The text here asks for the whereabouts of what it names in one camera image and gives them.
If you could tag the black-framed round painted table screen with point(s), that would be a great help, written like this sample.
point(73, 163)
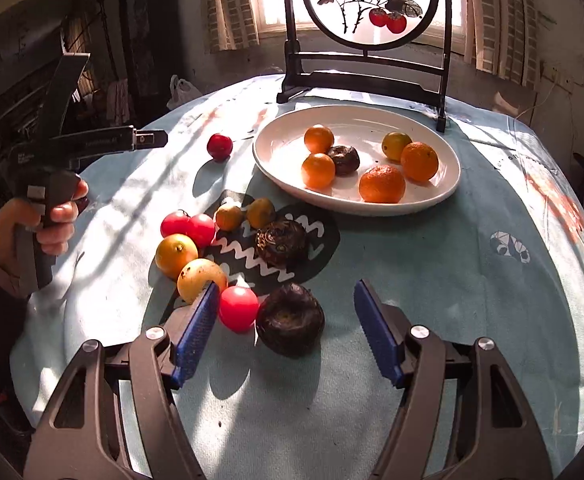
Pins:
point(372, 67)

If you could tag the white plastic bag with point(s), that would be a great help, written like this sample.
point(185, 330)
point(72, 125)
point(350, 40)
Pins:
point(182, 92)

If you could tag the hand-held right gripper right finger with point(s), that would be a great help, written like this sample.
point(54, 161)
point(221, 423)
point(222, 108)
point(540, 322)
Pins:
point(377, 330)

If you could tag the red cherry tomato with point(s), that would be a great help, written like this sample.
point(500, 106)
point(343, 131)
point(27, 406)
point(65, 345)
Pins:
point(202, 230)
point(173, 223)
point(238, 308)
point(219, 147)

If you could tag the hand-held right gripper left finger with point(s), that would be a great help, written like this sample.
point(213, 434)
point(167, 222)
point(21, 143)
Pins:
point(199, 332)

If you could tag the yellow spotted citrus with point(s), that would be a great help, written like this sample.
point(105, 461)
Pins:
point(199, 275)

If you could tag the dark wooden cabinet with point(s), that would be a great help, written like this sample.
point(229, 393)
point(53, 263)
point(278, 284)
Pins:
point(147, 35)

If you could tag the small yellow-brown kumquat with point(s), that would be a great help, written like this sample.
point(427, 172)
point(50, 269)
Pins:
point(229, 217)
point(260, 212)

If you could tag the white oval plate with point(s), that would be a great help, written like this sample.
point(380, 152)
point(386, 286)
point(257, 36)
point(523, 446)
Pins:
point(362, 125)

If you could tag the white wall socket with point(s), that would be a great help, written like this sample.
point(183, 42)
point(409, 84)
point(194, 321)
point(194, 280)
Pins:
point(558, 76)

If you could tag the orange tangerine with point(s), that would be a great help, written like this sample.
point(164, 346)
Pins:
point(382, 184)
point(318, 138)
point(318, 170)
point(419, 161)
point(176, 256)

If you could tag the person's left hand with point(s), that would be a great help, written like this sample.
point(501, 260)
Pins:
point(62, 225)

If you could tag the yellow-green tangerine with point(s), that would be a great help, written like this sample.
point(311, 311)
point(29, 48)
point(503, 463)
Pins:
point(395, 144)

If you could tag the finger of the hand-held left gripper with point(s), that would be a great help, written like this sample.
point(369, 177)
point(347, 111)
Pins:
point(69, 90)
point(112, 141)

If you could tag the dark brown water chestnut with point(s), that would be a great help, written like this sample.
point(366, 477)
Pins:
point(289, 318)
point(280, 242)
point(346, 160)

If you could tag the light blue printed tablecloth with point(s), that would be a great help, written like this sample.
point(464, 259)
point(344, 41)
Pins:
point(422, 260)

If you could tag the checked beige curtain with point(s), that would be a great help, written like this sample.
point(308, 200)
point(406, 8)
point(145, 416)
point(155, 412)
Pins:
point(232, 5)
point(504, 15)

